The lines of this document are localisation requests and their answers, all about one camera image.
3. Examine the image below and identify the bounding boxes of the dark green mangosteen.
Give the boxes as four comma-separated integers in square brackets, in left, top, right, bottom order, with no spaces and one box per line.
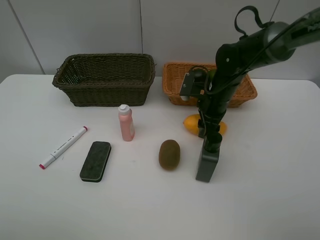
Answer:
[190,65,208,83]

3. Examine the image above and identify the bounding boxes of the black felt board eraser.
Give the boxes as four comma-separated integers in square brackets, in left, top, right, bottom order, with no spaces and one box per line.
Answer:
[79,141,112,183]

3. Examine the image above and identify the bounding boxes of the green lime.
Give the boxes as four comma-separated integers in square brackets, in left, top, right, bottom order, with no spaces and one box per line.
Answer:
[208,69,217,79]

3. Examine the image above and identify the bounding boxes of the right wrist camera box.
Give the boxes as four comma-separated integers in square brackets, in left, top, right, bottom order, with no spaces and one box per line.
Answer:
[179,70,205,102]

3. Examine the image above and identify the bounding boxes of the dark brown wicker basket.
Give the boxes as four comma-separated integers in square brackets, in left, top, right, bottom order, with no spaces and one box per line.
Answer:
[52,53,156,107]

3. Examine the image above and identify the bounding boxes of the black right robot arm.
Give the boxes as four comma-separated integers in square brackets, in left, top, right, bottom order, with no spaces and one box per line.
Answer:
[199,5,320,153]

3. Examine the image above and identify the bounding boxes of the yellow mango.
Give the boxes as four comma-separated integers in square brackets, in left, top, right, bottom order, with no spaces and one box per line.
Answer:
[183,114,228,136]

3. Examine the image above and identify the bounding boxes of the orange wicker basket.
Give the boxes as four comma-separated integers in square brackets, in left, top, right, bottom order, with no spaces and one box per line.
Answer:
[162,62,258,108]

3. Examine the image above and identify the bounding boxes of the white marker red caps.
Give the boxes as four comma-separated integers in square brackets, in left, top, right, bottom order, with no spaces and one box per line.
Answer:
[39,126,88,170]

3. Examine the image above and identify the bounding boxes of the brown kiwi fruit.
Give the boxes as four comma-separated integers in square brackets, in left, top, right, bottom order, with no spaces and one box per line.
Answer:
[158,139,181,171]

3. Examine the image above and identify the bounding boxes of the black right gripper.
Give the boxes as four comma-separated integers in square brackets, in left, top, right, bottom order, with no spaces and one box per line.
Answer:
[197,85,237,150]

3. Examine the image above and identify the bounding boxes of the dark green square bottle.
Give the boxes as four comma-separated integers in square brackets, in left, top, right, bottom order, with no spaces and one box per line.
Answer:
[195,132,223,183]

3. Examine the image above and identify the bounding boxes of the pink bottle white cap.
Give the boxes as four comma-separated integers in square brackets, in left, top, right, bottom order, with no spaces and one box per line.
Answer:
[118,104,135,142]

